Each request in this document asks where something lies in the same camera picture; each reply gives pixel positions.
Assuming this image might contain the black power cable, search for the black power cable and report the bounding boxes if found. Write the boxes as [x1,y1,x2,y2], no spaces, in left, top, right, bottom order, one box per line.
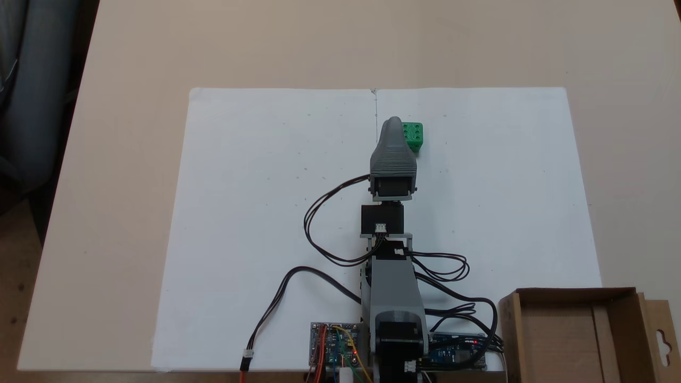
[245,265,364,359]

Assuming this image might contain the thin black arm wire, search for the thin black arm wire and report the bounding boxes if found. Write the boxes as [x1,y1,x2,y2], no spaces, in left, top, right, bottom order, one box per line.
[406,250,472,283]
[415,273,504,355]
[303,174,385,267]

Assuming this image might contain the green dice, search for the green dice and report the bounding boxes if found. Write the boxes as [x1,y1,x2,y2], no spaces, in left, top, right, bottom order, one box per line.
[402,122,425,154]

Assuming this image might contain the brown cardboard box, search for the brown cardboard box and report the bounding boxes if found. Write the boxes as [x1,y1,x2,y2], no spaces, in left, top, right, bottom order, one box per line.
[497,287,681,383]

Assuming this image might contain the white paper sheet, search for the white paper sheet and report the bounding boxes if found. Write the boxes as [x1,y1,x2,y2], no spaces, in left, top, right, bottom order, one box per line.
[152,87,603,372]

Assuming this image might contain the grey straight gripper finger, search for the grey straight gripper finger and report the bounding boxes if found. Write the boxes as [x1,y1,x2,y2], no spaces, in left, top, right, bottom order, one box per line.
[378,116,408,147]

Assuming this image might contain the blue circuit board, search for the blue circuit board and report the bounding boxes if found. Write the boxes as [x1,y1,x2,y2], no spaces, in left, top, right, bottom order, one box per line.
[426,332,489,371]

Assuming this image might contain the circuit board with coloured wires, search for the circuit board with coloured wires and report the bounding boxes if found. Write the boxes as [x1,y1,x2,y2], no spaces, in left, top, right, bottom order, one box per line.
[310,322,363,369]

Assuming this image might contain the yellow jumper wire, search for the yellow jumper wire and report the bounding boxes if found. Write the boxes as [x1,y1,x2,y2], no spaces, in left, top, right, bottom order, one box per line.
[333,326,373,383]

